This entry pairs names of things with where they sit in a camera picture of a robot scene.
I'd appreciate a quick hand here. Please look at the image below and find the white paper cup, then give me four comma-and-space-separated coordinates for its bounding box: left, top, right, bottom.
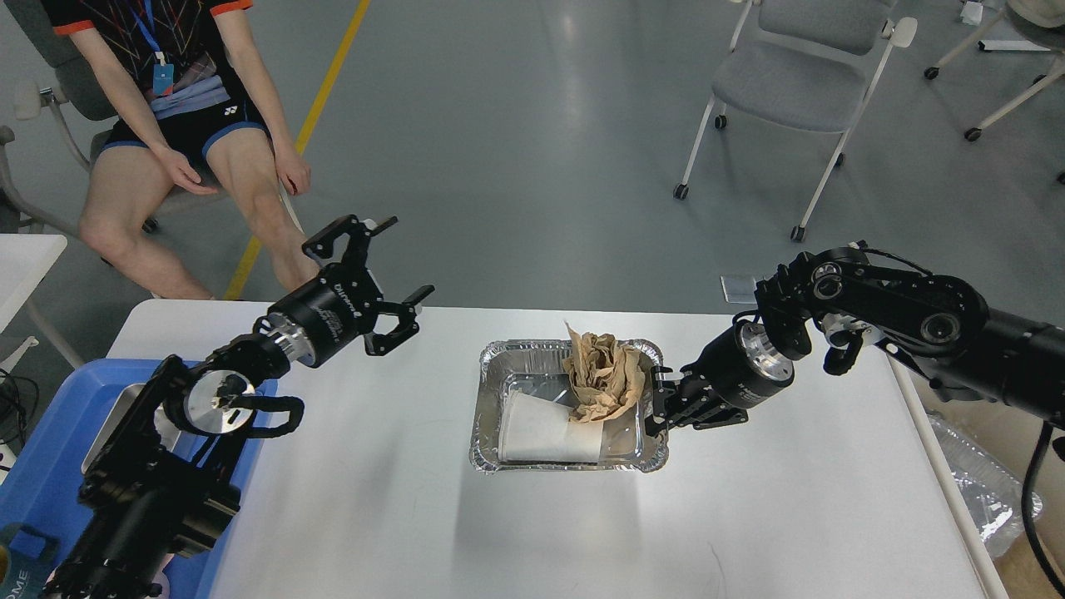
499, 392, 602, 463

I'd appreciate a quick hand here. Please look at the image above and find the dark teal mug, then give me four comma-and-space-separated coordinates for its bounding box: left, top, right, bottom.
1, 522, 60, 598

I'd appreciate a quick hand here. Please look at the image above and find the white chair far right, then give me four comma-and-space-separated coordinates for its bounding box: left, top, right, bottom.
923, 0, 1065, 185

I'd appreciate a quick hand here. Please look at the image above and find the white side table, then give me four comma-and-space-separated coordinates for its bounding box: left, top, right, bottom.
1, 234, 85, 370

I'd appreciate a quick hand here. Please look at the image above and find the stainless steel tray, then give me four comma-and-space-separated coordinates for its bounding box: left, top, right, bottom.
80, 383, 181, 475

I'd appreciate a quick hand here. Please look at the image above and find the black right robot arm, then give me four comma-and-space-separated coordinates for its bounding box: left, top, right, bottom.
644, 241, 1064, 592

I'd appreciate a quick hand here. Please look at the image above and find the grey office chair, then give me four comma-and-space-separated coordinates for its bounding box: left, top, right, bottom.
0, 0, 305, 268
672, 1, 919, 242

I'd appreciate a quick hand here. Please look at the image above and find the grey office chair right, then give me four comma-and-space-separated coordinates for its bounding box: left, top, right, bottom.
672, 1, 919, 242

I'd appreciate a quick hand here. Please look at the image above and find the person in patterned shirt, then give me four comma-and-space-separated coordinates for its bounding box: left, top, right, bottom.
43, 1, 317, 300

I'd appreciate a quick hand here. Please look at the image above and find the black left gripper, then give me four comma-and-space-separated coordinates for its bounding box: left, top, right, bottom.
266, 215, 436, 368

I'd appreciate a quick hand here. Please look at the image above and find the white plastic bin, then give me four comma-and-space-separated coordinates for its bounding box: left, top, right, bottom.
890, 363, 1058, 598

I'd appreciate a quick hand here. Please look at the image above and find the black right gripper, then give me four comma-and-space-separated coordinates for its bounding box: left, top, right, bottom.
644, 321, 794, 437

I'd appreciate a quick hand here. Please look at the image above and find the grey office chair left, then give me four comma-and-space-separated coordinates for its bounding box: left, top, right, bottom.
0, 0, 305, 268

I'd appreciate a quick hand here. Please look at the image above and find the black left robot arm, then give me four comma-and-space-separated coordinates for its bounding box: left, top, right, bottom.
42, 215, 433, 598

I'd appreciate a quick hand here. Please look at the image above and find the brown paper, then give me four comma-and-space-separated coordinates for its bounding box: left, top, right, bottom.
562, 327, 653, 423

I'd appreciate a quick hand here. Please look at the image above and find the floor outlet cover left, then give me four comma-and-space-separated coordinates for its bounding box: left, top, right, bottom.
720, 275, 757, 304

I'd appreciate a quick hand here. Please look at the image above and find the aluminium foil tray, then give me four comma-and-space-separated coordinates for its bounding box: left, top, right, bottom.
469, 339, 668, 473

